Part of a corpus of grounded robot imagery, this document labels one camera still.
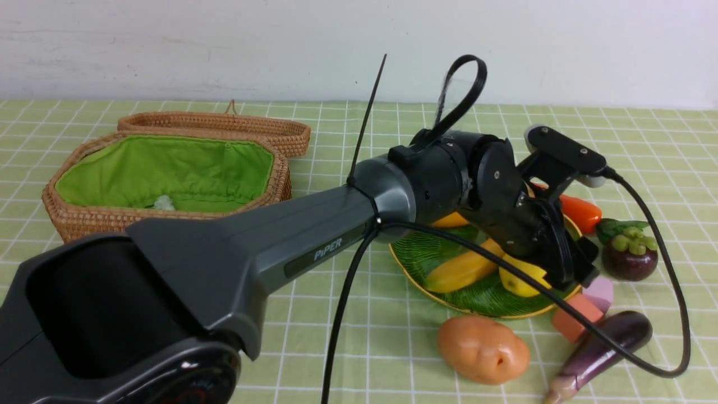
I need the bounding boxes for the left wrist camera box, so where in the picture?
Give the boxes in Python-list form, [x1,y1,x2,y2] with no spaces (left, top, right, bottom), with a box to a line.
[518,125,607,199]

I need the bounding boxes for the green checkered tablecloth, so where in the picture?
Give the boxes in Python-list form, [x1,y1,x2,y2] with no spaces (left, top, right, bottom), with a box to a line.
[1,99,717,403]

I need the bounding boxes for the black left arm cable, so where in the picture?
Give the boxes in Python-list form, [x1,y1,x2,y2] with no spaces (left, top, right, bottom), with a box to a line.
[321,53,692,404]

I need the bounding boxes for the pink purple foam block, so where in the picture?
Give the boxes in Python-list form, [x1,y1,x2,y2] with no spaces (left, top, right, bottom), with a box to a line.
[582,276,614,314]

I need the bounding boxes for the yellow lemon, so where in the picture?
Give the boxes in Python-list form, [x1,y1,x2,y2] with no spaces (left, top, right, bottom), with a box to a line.
[499,254,553,298]

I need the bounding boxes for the green glass leaf plate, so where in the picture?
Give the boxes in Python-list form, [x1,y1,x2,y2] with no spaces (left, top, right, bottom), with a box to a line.
[389,232,555,319]

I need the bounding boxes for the orange red carrot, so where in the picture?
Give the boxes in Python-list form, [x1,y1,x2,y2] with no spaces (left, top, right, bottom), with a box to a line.
[527,181,602,236]

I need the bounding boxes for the purple eggplant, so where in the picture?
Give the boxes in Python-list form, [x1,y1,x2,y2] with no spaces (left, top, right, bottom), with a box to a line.
[543,310,653,403]

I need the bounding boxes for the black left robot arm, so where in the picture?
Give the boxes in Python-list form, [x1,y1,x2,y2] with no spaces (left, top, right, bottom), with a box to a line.
[1,126,607,403]

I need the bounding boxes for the woven wicker basket lid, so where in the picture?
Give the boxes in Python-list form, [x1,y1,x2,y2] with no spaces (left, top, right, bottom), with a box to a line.
[117,100,312,158]

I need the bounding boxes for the yellow banana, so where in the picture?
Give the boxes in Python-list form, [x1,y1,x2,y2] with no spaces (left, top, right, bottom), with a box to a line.
[424,251,499,293]

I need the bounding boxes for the purple mangosteen with green leaves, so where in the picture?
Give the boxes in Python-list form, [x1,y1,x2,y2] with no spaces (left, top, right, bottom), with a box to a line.
[595,218,659,282]

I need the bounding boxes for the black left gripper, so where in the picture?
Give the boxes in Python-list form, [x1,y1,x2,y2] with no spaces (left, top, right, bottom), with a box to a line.
[460,192,600,291]

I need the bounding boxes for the orange yellow mango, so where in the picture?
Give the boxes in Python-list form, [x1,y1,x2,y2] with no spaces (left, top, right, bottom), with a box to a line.
[431,212,470,228]

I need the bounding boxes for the woven wicker basket green lining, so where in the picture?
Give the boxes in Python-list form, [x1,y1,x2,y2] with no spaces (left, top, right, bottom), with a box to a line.
[42,131,292,243]

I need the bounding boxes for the salmon orange foam block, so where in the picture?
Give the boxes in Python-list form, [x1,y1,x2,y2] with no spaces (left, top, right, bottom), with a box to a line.
[552,293,604,343]

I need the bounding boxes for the brown potato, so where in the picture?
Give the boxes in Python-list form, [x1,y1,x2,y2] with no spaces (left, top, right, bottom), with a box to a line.
[438,315,530,385]

